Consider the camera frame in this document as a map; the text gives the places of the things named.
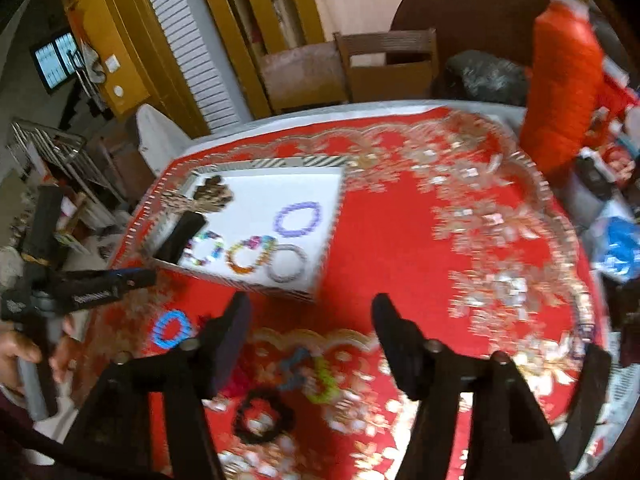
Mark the black plastic bag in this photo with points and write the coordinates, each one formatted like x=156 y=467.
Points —
x=482 y=77

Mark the orange plastic stool stack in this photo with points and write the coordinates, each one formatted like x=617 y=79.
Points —
x=562 y=96

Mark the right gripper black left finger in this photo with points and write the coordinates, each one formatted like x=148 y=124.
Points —
x=222 y=340

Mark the white striped-edge tray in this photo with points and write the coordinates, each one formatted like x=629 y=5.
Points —
x=269 y=222

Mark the dark round wooden table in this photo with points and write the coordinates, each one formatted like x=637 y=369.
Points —
x=503 y=28

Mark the wooden chair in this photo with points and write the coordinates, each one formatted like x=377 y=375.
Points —
x=383 y=66

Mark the person left hand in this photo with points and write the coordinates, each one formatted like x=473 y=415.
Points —
x=16 y=346

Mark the red gold floral tablecloth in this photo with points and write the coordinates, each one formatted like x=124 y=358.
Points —
x=443 y=214

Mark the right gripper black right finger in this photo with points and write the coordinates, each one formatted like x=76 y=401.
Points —
x=404 y=347

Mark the black bracelet display stand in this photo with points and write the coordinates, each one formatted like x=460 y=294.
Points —
x=174 y=244

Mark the white louvred door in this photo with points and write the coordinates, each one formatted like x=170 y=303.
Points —
x=191 y=33

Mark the blue plastic bag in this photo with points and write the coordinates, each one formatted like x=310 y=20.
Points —
x=616 y=249

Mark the white cushioned chair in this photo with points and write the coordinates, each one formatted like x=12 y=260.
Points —
x=161 y=140

